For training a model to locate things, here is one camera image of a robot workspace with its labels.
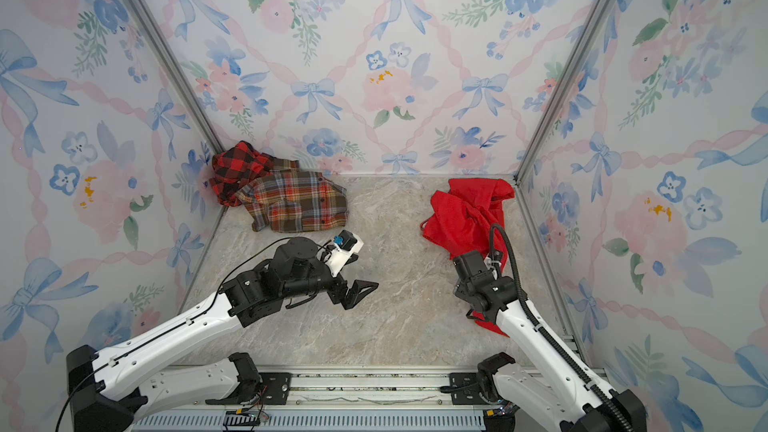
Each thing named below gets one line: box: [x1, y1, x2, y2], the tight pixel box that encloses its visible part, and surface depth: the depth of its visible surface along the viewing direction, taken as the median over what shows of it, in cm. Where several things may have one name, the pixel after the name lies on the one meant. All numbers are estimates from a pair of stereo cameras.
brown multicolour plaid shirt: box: [235, 157, 349, 233], surface depth 103 cm
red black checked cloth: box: [209, 140, 275, 207], surface depth 109 cm
